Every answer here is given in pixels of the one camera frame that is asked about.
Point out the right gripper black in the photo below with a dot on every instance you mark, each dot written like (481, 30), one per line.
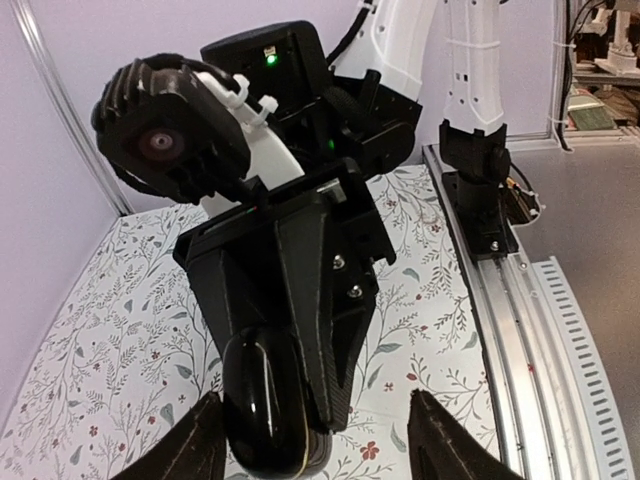
(302, 253)

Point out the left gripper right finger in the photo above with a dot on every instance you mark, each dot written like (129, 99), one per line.
(440, 448)

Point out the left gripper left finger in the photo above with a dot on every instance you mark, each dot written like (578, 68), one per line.
(195, 448)

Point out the black earbud charging case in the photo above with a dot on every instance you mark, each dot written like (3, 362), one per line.
(266, 411)

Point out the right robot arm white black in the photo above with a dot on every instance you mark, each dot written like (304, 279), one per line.
(301, 109)

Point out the aluminium front rail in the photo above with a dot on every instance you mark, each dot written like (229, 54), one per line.
(554, 408)

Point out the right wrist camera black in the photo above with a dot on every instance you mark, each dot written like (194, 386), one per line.
(166, 134)

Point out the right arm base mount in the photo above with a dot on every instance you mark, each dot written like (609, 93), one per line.
(490, 196)

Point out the left aluminium corner post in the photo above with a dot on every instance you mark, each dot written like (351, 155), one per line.
(64, 107)

